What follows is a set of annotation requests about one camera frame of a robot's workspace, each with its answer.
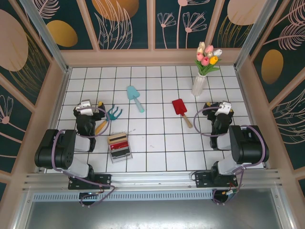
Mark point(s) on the light blue toy trowel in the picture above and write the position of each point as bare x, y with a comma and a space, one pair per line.
133, 94

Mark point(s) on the clear acrylic card stand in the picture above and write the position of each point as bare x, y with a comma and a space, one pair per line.
122, 159

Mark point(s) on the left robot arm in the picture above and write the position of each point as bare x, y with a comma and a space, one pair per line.
54, 150

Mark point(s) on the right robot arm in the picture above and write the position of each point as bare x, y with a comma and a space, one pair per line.
250, 148

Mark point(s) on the gold card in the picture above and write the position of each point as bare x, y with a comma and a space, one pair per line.
118, 138

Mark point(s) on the red card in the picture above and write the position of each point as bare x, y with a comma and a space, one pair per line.
119, 145

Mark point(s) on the black card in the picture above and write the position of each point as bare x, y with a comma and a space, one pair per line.
121, 153

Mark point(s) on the white ribbed vase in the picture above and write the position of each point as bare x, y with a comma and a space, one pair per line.
199, 86

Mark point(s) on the tulip bouquet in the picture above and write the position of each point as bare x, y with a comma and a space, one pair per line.
206, 59

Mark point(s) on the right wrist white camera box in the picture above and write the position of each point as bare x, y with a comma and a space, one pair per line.
223, 107

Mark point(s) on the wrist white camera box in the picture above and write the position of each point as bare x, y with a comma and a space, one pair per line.
86, 107
223, 107

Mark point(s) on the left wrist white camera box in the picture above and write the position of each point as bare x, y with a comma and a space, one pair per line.
86, 107

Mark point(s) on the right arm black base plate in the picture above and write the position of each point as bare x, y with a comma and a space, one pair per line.
202, 179

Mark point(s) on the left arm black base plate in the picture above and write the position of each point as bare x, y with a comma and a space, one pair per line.
104, 181

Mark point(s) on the aluminium front rail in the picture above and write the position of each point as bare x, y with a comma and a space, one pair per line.
152, 180

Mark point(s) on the aluminium corner post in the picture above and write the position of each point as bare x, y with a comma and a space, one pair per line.
45, 35
255, 35

